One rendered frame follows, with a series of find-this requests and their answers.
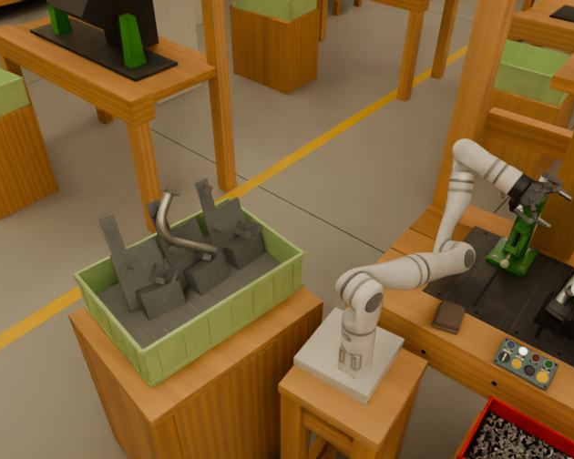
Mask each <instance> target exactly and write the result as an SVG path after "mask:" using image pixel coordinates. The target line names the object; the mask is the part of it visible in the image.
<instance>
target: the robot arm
mask: <svg viewBox="0 0 574 459"><path fill-rule="evenodd" d="M452 152H453V156H454V161H453V169H452V173H451V175H450V179H449V185H448V192H447V199H446V207H445V211H444V215H443V218H442V220H441V224H440V227H439V230H438V233H437V236H436V243H435V246H434V250H433V252H423V253H414V254H410V255H407V256H404V257H401V258H399V259H396V260H390V261H387V262H384V263H380V264H376V265H371V266H364V267H359V268H355V269H351V270H349V271H347V272H346V273H344V274H343V275H342V276H341V277H340V278H339V279H338V281H337V282H336V284H335V291H336V293H337V295H338V296H339V297H340V299H341V300H343V301H344V302H345V303H346V304H347V305H349V307H348V308H346V309H345V310H344V312H343V316H342V331H341V346H340V347H339V362H338V369H339V370H340V371H342V372H344V373H346V374H347V375H349V376H351V377H352V378H354V379H355V380H357V379H358V378H359V377H363V376H365V375H366V374H368V373H369V372H370V371H371V370H372V367H373V359H374V342H375V334H376V325H377V322H378V320H379V318H380V315H381V310H382V306H383V301H384V288H385V289H390V290H398V291H409V290H412V289H415V288H417V287H420V286H422V285H425V284H427V283H428V282H431V281H436V280H438V279H441V278H443V277H446V276H449V275H454V274H458V273H463V272H466V271H468V270H469V269H470V268H471V267H472V266H473V264H474V262H475V259H476V253H475V250H474V249H473V247H472V246H470V245H469V244H467V243H465V242H461V241H454V240H452V237H453V232H454V229H455V226H456V224H457V223H458V221H459V219H460V218H461V217H462V215H463V214H464V213H465V211H466V209H467V208H468V206H469V204H470V201H471V198H472V192H473V185H474V173H475V171H476V172H477V173H478V174H479V175H480V176H481V177H482V178H484V179H486V180H487V181H489V182H490V183H493V185H494V186H496V187H497V188H498V189H500V190H501V191H500V192H499V194H498V196H499V197H500V198H502V199H503V198H504V197H505V196H506V195H509V196H510V197H511V198H512V199H514V200H516V201H517V202H518V203H519V204H520V205H519V206H518V207H517V208H516V209H514V213H515V214H516V215H518V216H519V217H520V218H521V219H522V220H524V221H525V222H526V223H527V224H528V225H529V224H531V223H533V222H537V223H538V224H540V225H541V226H543V227H544V228H546V227H550V226H551V225H550V224H549V223H547V222H546V221H545V220H543V219H542V218H539V217H538V214H537V210H536V207H537V206H538V205H539V204H540V203H541V200H543V199H544V198H545V197H546V194H548V193H556V192H558V194H559V195H560V196H561V197H563V198H564V199H566V200H568V201H571V200H572V198H571V195H570V194H569V193H568V192H566V191H565V190H563V189H562V184H563V181H562V180H560V179H557V178H554V177H552V176H550V175H549V174H546V173H543V174H542V175H541V178H540V179H539V181H536V180H534V179H533V178H531V177H529V176H527V175H526V174H524V173H523V172H521V171H520V170H518V169H516V168H514V167H512V166H510V165H508V164H507V163H505V162H504V161H502V160H501V159H499V158H497V157H495V156H493V155H491V154H490V153H488V152H487V151H486V150H485V149H483V148H482V147H480V146H479V145H478V144H477V143H476V142H474V141H473V140H471V139H468V138H463V139H459V140H458V141H457V142H456V143H455V145H454V146H453V149H452ZM547 181H549V182H551V183H553V184H555V185H557V186H556V187H555V188H544V187H543V184H542V182H547ZM522 207H529V210H530V213H531V217H532V218H531V219H530V218H528V217H527V216H526V215H525V214H524V213H523V209H522Z"/></svg>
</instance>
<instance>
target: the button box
mask: <svg viewBox="0 0 574 459"><path fill-rule="evenodd" d="M508 342H513V343H515V347H514V348H512V349H510V348H508V347H507V343H508ZM520 348H526V349H527V351H528V352H527V354H525V355H523V354H521V353H520V352H519V349H520ZM502 352H506V353H507V354H508V355H509V360H508V361H507V362H502V361H500V359H499V355H500V353H502ZM533 354H538V353H536V352H534V351H532V350H530V349H529V348H527V347H525V346H523V345H521V344H519V343H517V342H514V341H512V340H510V339H509V338H505V339H504V341H503V342H502V344H501V346H500V347H499V349H498V351H497V354H496V356H495V358H494V360H493V363H495V364H497V365H499V366H501V367H503V368H504V369H506V370H508V371H510V372H512V373H514V374H516V375H517V376H519V377H521V378H523V379H525V380H527V381H529V382H531V383H533V384H535V385H536V386H538V387H540V388H542V389H543V390H545V391H546V390H547V389H548V386H549V384H550V382H551V380H552V378H553V376H554V374H555V372H556V370H557V369H558V367H559V364H558V363H556V362H553V361H552V360H550V359H548V358H546V357H544V356H542V355H540V354H538V355H539V357H540V359H539V361H537V362H535V361H533V360H532V355H533ZM516 359H518V360H520V361H521V367H520V368H515V367H513V365H512V362H513V361H514V360H516ZM546 361H551V362H552V363H553V366H552V367H551V368H547V367H546V366H545V362H546ZM527 366H532V367H533V368H534V373H533V374H531V375H528V374H526V373H525V368H526V367H527ZM538 372H545V373H546V374H547V375H548V380H547V381H546V382H539V381H538V380H537V374H538Z"/></svg>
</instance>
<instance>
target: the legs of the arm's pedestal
mask: <svg viewBox="0 0 574 459"><path fill-rule="evenodd" d="M421 379H422V378H421ZM421 379H420V381H419V383H418V384H417V386H416V387H415V389H414V391H413V393H412V394H411V396H410V398H409V400H408V401H407V403H406V405H405V407H404V409H403V411H402V412H401V413H400V415H399V416H398V418H397V420H396V422H395V424H394V426H393V427H392V429H391V431H390V432H389V434H388V435H387V437H386V438H385V440H384V442H383V444H382V446H381V448H380V449H379V451H378V452H376V451H374V450H372V449H371V448H369V447H367V446H366V445H364V444H362V443H360V442H359V441H357V440H355V439H354V438H353V437H351V436H350V435H348V434H346V433H344V432H343V431H341V430H339V429H338V428H336V427H334V426H333V425H331V424H329V423H327V422H326V421H325V420H323V419H322V418H320V417H318V416H317V415H315V414H313V413H311V412H310V411H308V410H306V409H305V408H303V407H301V406H300V405H299V404H297V403H295V402H294V401H292V400H290V399H289V398H287V397H285V396H284V395H282V394H281V459H336V456H337V451H338V452H339V453H341V454H343V455H345V456H346V457H348V458H349V459H398V458H399V454H400V452H401V448H402V445H403V442H404V439H405V433H406V430H407V426H408V424H409V420H410V417H411V413H412V411H413V407H414V404H415V398H416V395H417V392H418V388H419V385H420V382H421ZM310 430H311V431H313V432H314V433H316V440H315V441H314V443H313V445H312V446H311V448H310V449H309V442H310Z"/></svg>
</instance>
